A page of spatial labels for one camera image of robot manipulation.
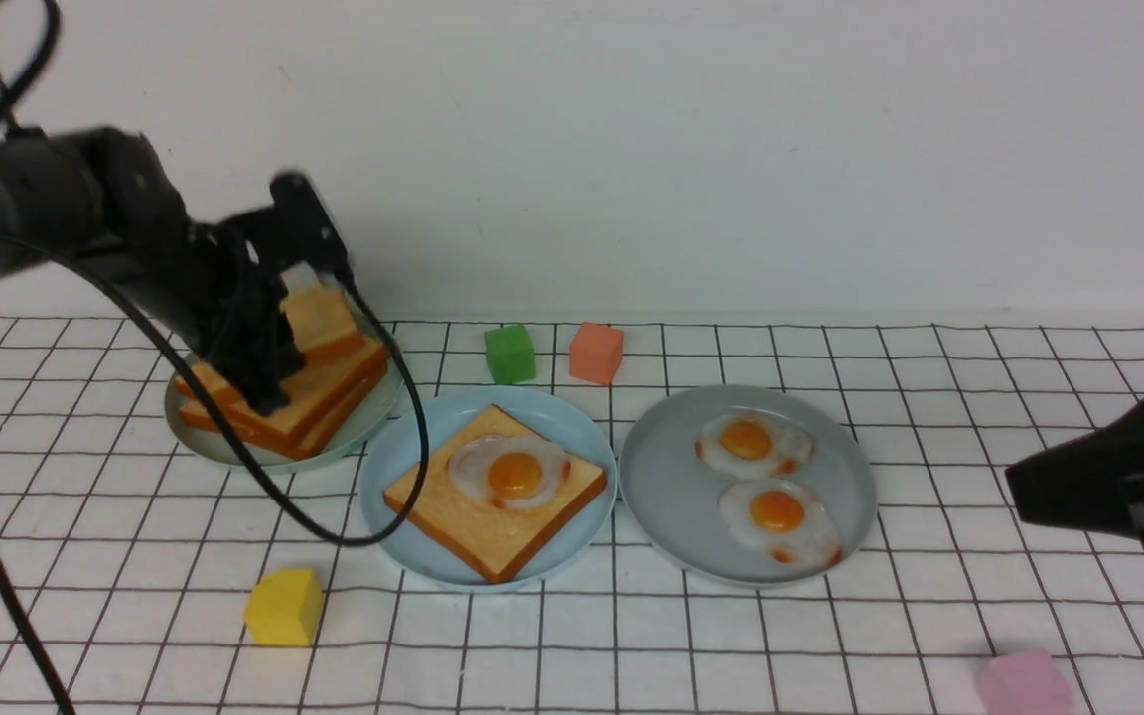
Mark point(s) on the green-grey bread plate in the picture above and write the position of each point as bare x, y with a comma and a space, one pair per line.
368, 417

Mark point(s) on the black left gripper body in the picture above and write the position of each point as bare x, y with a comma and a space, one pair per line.
196, 278

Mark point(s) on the yellow foam block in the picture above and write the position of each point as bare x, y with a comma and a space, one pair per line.
285, 608

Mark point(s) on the green foam cube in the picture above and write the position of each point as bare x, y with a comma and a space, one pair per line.
510, 355

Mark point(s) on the toast slice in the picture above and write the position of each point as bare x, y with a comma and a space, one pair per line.
322, 324
312, 441
312, 392
494, 542

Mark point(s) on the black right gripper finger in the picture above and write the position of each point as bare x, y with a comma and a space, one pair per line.
1078, 484

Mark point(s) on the pink foam block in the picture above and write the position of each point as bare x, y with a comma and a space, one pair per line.
1025, 682

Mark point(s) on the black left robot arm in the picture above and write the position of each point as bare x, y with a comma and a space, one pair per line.
99, 200

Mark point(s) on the fried egg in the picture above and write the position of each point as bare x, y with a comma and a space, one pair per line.
752, 445
510, 472
782, 520

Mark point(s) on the white black-grid tablecloth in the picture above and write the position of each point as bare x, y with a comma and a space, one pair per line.
135, 559

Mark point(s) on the grey egg plate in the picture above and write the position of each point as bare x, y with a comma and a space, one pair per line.
673, 495

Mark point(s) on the orange foam cube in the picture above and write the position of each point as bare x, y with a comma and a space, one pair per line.
596, 353

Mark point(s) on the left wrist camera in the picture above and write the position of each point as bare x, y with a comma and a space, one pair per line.
312, 232

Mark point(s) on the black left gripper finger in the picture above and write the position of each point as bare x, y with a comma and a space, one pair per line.
276, 354
232, 378

